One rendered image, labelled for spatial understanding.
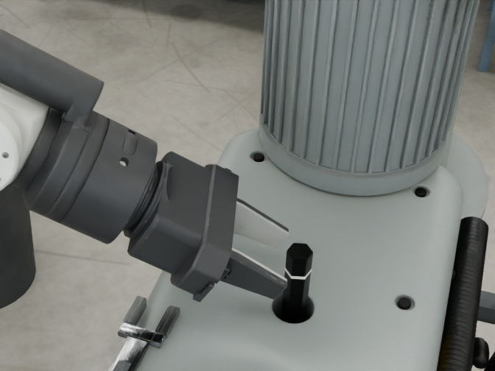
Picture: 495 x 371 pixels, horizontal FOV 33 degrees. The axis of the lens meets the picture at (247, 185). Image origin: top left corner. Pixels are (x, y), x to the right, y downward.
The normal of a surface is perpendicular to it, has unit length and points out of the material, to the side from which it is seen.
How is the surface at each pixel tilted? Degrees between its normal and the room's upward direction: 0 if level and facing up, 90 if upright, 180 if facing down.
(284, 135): 90
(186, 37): 0
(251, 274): 90
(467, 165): 0
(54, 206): 95
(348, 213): 0
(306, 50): 90
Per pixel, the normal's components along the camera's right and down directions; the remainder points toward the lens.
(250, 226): -0.04, 0.65
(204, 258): 0.33, 0.04
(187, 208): 0.52, -0.62
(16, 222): 0.92, 0.33
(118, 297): 0.03, -0.74
